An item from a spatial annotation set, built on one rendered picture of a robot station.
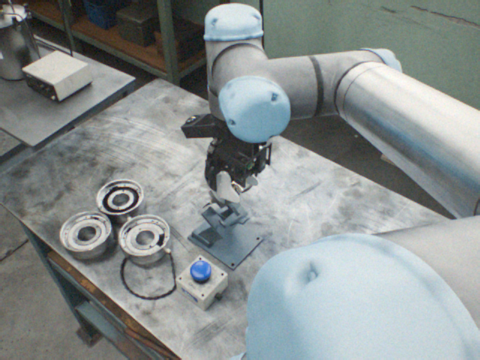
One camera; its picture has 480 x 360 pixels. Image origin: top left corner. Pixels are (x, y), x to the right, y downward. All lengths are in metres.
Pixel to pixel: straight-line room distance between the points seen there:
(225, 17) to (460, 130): 0.33
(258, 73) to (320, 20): 1.88
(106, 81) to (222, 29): 1.14
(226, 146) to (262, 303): 0.52
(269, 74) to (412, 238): 0.35
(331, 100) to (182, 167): 0.63
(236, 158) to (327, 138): 1.79
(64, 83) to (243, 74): 1.14
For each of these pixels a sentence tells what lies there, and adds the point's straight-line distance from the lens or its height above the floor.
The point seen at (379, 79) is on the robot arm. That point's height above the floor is 1.32.
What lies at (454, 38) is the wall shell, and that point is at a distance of 2.14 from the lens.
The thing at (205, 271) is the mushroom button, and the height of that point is 0.87.
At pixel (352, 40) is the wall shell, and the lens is 2.32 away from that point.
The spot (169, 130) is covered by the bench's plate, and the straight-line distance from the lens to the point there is 1.20.
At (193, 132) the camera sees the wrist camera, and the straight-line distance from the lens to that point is 0.74.
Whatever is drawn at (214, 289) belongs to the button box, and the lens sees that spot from 0.83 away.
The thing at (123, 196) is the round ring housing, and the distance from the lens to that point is 1.02.
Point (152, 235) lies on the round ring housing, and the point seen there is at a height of 0.82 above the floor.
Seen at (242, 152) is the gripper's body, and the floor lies 1.10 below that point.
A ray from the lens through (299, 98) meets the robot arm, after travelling 0.51.
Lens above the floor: 1.56
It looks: 46 degrees down
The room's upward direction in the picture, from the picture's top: straight up
